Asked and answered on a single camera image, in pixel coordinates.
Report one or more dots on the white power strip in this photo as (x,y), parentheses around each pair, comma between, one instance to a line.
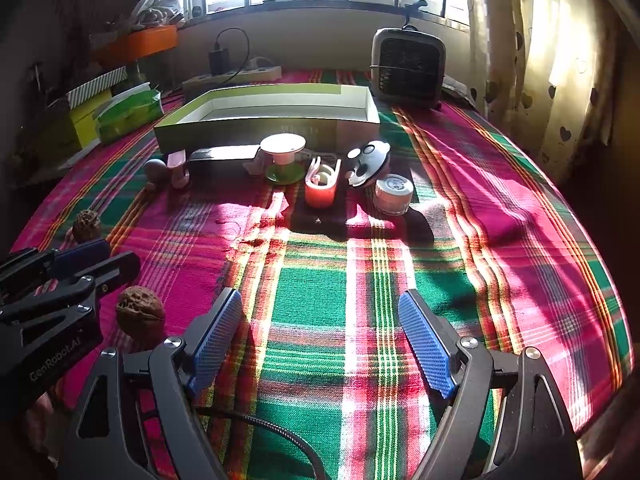
(235,78)

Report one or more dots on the pink and white clip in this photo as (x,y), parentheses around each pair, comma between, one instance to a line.
(320,195)

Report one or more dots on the heart print curtain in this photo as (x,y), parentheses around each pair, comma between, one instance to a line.
(550,60)

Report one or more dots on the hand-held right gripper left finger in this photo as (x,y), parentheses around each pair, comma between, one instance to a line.
(217,342)

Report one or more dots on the pink plastic stick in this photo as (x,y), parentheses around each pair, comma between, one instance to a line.
(177,167)

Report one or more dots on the black round device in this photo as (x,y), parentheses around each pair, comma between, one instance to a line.
(370,162)

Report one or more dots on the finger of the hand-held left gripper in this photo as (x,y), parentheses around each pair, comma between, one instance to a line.
(115,270)
(82,255)

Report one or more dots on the brown walnut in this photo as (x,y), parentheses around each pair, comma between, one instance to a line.
(141,311)
(86,226)

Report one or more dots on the green tissue pack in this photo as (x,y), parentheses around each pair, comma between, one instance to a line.
(127,115)

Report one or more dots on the grey desk fan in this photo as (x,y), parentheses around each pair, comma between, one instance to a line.
(407,65)

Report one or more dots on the green cardboard box tray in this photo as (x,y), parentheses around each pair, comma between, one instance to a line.
(225,130)

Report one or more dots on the yellow-green box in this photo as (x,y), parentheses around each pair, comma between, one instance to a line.
(75,125)

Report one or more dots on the orange tray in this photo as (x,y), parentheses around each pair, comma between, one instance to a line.
(140,45)

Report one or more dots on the plastic bags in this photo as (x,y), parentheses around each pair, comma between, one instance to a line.
(157,5)

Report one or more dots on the black remote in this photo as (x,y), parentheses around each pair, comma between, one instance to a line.
(222,153)

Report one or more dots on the striped box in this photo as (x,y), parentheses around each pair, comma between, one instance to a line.
(95,86)

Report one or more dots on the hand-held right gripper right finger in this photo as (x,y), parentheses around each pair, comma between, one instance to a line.
(425,345)

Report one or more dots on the small white knob piece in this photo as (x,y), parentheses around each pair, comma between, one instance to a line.
(156,170)

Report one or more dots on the green spool with white lid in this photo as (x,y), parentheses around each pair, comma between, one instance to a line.
(283,147)

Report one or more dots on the black charger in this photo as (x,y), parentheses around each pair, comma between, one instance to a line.
(219,59)

